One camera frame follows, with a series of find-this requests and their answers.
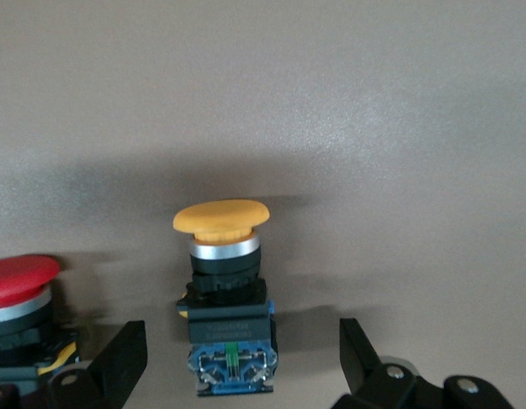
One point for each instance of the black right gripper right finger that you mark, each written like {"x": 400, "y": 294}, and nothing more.
{"x": 358, "y": 358}

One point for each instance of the red mushroom push button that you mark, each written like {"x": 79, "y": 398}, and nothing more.
{"x": 19, "y": 272}

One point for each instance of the yellow mushroom push button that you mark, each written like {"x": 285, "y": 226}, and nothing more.
{"x": 222, "y": 217}

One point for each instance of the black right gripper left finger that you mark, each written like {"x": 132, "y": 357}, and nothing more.
{"x": 117, "y": 362}

